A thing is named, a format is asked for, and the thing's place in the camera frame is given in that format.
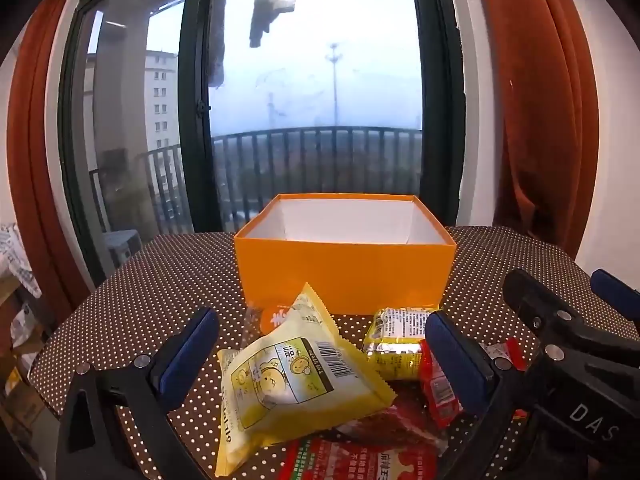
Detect pale apartment building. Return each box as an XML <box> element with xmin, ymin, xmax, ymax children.
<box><xmin>85</xmin><ymin>50</ymin><xmax>178</xmax><ymax>161</ymax></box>

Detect hanging grey garment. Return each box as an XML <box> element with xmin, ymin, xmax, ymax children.
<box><xmin>209</xmin><ymin>0</ymin><xmax>232</xmax><ymax>88</ymax></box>

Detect orange cardboard box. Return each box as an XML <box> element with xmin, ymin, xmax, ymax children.
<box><xmin>234</xmin><ymin>193</ymin><xmax>457</xmax><ymax>315</ymax></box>

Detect large red snack packet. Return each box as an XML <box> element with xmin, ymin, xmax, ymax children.
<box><xmin>282</xmin><ymin>435</ymin><xmax>441</xmax><ymax>480</ymax></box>

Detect rust orange curtain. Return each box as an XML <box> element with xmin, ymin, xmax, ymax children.
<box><xmin>472</xmin><ymin>0</ymin><xmax>601</xmax><ymax>261</ymax></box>
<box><xmin>5</xmin><ymin>0</ymin><xmax>108</xmax><ymax>311</ymax></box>

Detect hanging dark garment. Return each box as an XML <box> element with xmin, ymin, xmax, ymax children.
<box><xmin>249</xmin><ymin>0</ymin><xmax>296</xmax><ymax>50</ymax></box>

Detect cardboard boxes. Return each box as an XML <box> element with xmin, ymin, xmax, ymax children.
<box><xmin>0</xmin><ymin>350</ymin><xmax>46</xmax><ymax>441</ymax></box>

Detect black balcony railing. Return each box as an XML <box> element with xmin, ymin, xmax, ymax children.
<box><xmin>90</xmin><ymin>126</ymin><xmax>423</xmax><ymax>233</ymax></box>

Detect white printed bag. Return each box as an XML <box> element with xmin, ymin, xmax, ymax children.
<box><xmin>0</xmin><ymin>222</ymin><xmax>43</xmax><ymax>298</ymax></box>

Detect grey plastic stool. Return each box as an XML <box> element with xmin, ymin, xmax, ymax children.
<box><xmin>104</xmin><ymin>229</ymin><xmax>141</xmax><ymax>267</ymax></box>

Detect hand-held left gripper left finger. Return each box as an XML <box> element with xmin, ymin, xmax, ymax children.
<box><xmin>56</xmin><ymin>306</ymin><xmax>221</xmax><ymax>480</ymax></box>

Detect orange snack packet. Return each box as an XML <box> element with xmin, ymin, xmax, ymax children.
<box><xmin>245</xmin><ymin>301</ymin><xmax>296</xmax><ymax>348</ymax></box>

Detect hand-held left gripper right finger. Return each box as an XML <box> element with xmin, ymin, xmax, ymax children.
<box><xmin>425</xmin><ymin>310</ymin><xmax>538</xmax><ymax>480</ymax></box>

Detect dark green window frame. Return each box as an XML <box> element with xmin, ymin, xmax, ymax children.
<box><xmin>57</xmin><ymin>0</ymin><xmax>468</xmax><ymax>281</ymax></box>

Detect small red snack packet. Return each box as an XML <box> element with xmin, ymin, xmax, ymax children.
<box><xmin>417</xmin><ymin>337</ymin><xmax>528</xmax><ymax>428</ymax></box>

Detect small yellow labelled snack packet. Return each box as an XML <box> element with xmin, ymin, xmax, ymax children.
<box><xmin>361</xmin><ymin>305</ymin><xmax>441</xmax><ymax>381</ymax></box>

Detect large yellow snack packet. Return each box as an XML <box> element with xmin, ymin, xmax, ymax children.
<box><xmin>214</xmin><ymin>282</ymin><xmax>397</xmax><ymax>478</ymax></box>

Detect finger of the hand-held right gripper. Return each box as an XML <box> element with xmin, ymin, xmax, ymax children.
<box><xmin>502</xmin><ymin>269</ymin><xmax>601</xmax><ymax>376</ymax></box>
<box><xmin>590</xmin><ymin>269</ymin><xmax>640</xmax><ymax>328</ymax></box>

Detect brown dotted tablecloth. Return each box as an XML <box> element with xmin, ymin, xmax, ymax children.
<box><xmin>29</xmin><ymin>225</ymin><xmax>640</xmax><ymax>480</ymax></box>

